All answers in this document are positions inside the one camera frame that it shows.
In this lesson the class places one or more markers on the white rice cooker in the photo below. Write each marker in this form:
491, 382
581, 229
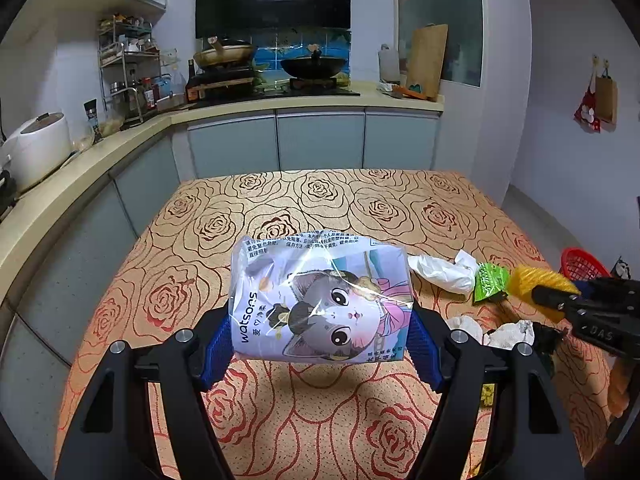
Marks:
40, 145

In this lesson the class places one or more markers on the cat print plastic packet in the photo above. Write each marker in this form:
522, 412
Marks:
320, 300

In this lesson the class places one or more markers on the white plastic jug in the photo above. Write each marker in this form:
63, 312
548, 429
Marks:
389, 65

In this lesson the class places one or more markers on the green snack wrapper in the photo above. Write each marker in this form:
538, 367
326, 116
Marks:
487, 282

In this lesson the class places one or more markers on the black gas stove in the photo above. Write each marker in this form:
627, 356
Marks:
225, 85

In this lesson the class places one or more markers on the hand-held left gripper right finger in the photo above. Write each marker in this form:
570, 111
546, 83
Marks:
425, 355

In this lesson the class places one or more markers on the brass frying pan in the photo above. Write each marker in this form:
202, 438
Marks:
222, 55

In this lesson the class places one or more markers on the wooden cutting board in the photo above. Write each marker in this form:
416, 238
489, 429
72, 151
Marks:
425, 60

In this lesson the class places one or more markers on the dark sauce bottle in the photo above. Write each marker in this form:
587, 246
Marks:
191, 85

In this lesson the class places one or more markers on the red hanging cloth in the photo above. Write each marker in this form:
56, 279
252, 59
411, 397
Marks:
586, 115

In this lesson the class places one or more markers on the white crumpled plastic wrap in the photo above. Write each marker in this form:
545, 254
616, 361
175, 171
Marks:
442, 270

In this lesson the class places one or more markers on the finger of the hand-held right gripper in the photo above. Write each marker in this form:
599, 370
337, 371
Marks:
605, 287
550, 296

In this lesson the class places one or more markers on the grey kitchen counter cabinets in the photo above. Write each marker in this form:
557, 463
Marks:
320, 140

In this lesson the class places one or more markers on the black wok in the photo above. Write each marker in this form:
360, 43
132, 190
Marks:
312, 67

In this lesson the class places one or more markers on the rose pattern tablecloth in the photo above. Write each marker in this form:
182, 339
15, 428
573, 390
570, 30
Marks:
300, 210

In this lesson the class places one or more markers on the yellow round brush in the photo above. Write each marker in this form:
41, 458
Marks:
535, 277

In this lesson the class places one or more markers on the red plastic basket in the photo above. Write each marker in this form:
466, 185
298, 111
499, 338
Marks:
582, 262

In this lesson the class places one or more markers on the metal spice rack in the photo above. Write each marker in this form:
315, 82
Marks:
125, 45

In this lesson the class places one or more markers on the frosted glass panel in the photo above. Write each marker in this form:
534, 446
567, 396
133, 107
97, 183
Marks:
440, 0

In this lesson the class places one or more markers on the brown hanging paper bag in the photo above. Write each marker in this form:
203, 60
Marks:
606, 100

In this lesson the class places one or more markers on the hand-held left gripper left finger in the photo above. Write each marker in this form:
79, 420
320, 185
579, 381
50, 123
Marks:
217, 355

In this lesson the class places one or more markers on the white crumpled paper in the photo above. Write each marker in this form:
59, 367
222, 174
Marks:
465, 327

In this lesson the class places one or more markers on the person's right hand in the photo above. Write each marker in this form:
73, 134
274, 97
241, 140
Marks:
619, 390

